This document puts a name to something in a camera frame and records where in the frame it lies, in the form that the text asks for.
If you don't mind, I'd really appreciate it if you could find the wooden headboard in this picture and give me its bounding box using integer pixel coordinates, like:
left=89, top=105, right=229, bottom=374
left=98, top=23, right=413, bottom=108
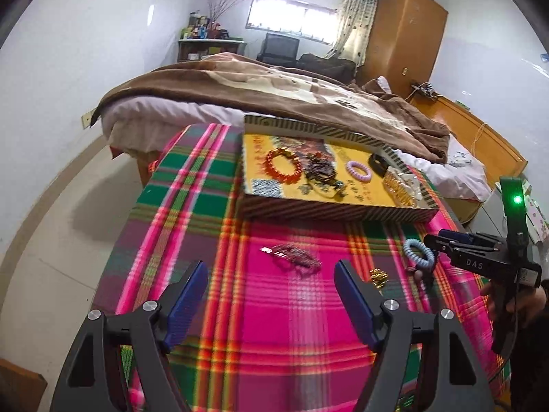
left=411, top=93, right=528, bottom=186

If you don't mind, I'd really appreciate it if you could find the window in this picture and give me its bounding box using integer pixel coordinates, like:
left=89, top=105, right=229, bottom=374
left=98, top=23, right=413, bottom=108
left=246, top=0, right=338, bottom=45

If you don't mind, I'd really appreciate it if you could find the black wristband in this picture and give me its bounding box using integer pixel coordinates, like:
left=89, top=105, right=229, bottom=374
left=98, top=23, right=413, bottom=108
left=369, top=153, right=390, bottom=179

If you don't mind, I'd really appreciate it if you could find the desk with clutter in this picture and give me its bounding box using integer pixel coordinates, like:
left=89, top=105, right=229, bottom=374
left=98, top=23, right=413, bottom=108
left=177, top=11, right=247, bottom=62

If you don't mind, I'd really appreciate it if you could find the person's right hand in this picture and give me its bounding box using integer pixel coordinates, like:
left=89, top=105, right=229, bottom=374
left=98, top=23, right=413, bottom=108
left=480, top=282, right=547, bottom=324

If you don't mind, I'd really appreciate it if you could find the brown paw print blanket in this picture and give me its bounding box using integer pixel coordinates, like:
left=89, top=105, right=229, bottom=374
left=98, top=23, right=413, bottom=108
left=91, top=53, right=451, bottom=164

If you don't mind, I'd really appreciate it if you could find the black office chair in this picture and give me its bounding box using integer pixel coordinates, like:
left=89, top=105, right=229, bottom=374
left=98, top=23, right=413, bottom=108
left=257, top=34, right=300, bottom=68

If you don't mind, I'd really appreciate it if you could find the patterned curtain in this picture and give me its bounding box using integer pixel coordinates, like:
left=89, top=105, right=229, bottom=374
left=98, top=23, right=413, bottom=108
left=325, top=0, right=379, bottom=68

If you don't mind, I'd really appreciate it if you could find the white drawer cabinet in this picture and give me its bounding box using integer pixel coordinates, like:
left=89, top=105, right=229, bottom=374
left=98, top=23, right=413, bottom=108
left=522, top=180, right=548, bottom=244

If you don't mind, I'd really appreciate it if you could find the dark red bead bracelet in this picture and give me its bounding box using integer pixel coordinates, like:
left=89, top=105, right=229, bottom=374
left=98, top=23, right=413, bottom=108
left=303, top=151, right=340, bottom=185

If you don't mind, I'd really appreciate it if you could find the light blue spiral hair tie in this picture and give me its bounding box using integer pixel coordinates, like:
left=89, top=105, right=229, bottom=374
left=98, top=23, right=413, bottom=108
left=402, top=238, right=436, bottom=272

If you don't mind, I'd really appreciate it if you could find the dried branch bouquet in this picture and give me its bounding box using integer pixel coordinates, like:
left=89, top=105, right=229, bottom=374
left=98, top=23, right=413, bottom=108
left=207, top=0, right=245, bottom=39

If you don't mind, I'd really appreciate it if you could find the purple spiral hair tie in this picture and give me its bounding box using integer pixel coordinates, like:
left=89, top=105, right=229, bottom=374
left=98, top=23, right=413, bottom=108
left=345, top=160, right=373, bottom=183

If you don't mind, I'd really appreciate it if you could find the translucent pink hair claw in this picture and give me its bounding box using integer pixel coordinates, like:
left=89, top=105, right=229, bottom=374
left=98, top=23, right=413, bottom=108
left=383, top=167, right=424, bottom=208

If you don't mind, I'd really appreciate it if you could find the striped yellow cardboard tray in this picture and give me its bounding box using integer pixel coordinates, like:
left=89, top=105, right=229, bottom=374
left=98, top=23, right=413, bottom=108
left=240, top=114, right=439, bottom=222

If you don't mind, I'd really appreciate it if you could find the colourful plaid tablecloth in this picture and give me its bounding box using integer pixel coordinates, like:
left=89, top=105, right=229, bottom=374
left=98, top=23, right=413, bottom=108
left=93, top=124, right=505, bottom=411

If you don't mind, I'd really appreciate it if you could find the wooden wardrobe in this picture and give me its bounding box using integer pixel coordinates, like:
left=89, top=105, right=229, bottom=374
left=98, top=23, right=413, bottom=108
left=357, top=0, right=447, bottom=98

